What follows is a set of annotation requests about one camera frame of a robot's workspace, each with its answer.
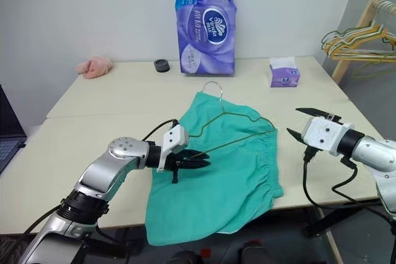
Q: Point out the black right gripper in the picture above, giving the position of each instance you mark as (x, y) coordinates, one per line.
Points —
(332, 117)

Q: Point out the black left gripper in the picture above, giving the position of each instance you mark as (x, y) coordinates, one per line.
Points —
(170, 160)

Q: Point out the green shorts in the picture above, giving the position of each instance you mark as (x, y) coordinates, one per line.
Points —
(216, 189)

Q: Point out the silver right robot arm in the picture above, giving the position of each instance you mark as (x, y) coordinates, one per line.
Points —
(371, 152)

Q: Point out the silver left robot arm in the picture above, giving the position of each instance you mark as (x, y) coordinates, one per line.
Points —
(96, 171)

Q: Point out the purple tissue box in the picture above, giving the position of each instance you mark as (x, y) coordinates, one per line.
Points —
(284, 77)

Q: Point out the bunch of hangers on rack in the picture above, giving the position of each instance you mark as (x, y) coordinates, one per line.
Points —
(341, 69)

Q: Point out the dark grey rounded shape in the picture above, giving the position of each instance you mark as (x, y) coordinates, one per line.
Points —
(185, 258)
(253, 254)

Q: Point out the black round puck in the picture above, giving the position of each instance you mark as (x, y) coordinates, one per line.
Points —
(161, 66)

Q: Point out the black metal table leg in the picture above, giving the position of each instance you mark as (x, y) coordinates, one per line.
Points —
(340, 219)

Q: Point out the light wooden rack leg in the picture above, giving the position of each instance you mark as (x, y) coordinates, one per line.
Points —
(331, 239)

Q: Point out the purple Vinda tissue pack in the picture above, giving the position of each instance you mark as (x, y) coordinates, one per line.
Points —
(207, 29)

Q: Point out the dark laptop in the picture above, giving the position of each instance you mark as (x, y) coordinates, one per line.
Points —
(9, 128)

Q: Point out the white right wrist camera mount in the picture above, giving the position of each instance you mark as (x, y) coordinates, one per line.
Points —
(321, 135)

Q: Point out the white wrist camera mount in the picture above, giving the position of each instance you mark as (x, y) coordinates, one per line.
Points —
(174, 137)
(321, 135)

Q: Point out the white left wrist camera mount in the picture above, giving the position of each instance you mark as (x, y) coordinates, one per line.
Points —
(174, 137)

